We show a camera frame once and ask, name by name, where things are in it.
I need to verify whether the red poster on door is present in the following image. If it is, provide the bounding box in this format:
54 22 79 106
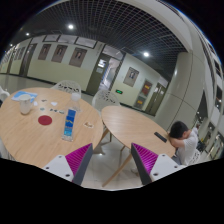
141 81 152 97

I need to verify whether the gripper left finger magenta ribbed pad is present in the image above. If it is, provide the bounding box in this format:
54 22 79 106
42 142 94 186

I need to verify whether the white plastic cup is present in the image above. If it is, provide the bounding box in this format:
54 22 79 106
19 97 32 115

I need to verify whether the white lattice chair middle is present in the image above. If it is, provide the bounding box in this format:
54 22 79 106
92 90 120 112

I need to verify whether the dark red round coaster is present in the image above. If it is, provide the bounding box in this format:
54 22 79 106
38 115 52 126

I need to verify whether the white lattice chair left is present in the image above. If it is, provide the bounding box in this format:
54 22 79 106
53 80 81 94

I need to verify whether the clear water bottle blue label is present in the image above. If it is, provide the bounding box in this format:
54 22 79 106
62 92 81 141

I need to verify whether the black phone on table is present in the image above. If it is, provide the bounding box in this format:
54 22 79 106
154 132 167 143

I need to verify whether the framed portrait on wall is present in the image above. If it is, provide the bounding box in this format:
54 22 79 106
38 44 51 60
69 48 87 67
52 45 67 63

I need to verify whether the round wooden table left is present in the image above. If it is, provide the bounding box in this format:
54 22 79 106
0 88 103 168

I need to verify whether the person in white shirt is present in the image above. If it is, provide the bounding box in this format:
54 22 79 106
168 121 198 166

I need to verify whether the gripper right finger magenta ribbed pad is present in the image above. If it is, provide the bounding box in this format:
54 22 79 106
130 142 186 186

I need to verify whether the framed portrait right wall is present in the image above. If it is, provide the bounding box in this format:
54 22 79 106
123 67 139 87

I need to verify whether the round wooden table right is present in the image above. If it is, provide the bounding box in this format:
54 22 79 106
100 105 177 188

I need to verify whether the green exit sign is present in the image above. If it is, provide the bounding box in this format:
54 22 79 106
115 89 123 94

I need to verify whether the round wooden table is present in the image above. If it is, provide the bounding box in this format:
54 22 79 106
100 105 177 188
0 88 103 168

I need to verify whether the white lattice chair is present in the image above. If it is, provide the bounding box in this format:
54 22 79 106
53 80 81 94
92 90 120 112

